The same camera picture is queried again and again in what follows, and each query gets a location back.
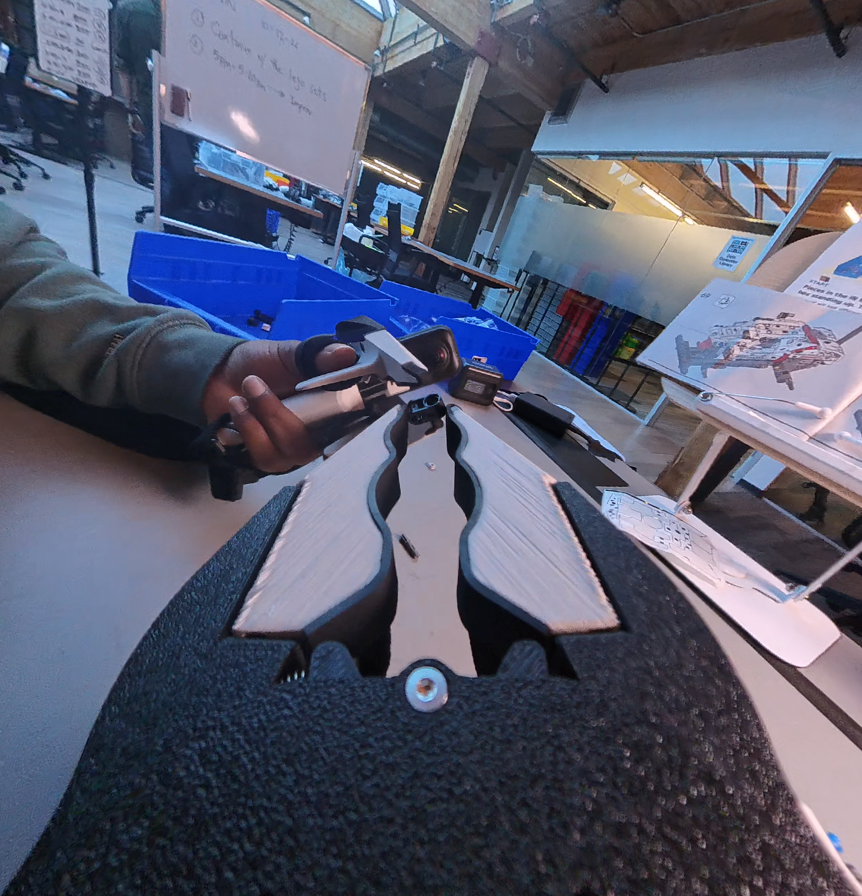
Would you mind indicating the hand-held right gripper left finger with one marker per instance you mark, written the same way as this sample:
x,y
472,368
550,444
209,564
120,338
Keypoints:
x,y
319,560

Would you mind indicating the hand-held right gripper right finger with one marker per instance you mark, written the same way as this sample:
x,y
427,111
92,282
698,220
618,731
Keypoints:
x,y
536,560

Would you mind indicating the small black lego connector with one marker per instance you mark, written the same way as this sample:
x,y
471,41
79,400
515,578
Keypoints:
x,y
426,409

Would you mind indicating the lego instruction booklet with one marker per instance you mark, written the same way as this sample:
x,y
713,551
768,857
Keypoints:
x,y
753,350

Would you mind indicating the lego sticker sheet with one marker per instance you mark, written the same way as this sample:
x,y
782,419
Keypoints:
x,y
655,528

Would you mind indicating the person's left hand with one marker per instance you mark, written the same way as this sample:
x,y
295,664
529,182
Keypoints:
x,y
263,420

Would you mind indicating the small black device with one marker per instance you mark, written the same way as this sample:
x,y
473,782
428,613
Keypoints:
x,y
476,381

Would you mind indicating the blue storage bin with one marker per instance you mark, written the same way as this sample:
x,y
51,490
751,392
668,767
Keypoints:
x,y
207,280
501,343

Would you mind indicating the wooden background desk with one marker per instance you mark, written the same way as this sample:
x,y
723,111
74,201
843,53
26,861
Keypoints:
x,y
459,266

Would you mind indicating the black power adapter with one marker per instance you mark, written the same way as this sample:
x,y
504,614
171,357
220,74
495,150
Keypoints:
x,y
543,413

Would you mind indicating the white paper sheet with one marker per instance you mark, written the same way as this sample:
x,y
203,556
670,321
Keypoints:
x,y
599,441

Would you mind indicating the shelf of red blue bins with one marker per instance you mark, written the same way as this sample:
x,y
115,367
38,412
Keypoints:
x,y
592,329

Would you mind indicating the white booklet stand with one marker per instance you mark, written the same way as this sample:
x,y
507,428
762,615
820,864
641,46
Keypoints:
x,y
788,623

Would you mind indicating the large whiteboard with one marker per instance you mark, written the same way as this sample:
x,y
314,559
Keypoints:
x,y
263,91

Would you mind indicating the printed task sheet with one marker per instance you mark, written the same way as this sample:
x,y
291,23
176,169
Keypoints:
x,y
844,280

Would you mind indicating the paper flip chart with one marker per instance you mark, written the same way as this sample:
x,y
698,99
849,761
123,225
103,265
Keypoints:
x,y
74,42

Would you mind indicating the wooden support post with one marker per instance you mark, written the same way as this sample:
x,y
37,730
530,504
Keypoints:
x,y
455,140

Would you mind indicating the small blue wall sign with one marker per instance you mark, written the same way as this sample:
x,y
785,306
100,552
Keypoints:
x,y
734,253

